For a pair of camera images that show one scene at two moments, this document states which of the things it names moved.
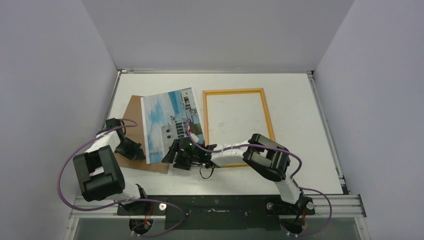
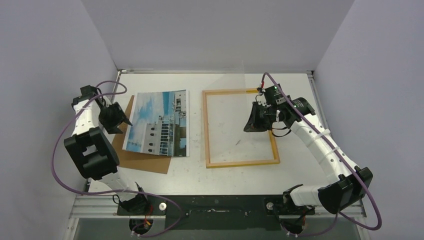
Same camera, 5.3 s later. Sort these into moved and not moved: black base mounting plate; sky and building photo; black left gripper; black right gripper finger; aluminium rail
Moved: sky and building photo; black left gripper; black right gripper finger
Not moved: aluminium rail; black base mounting plate
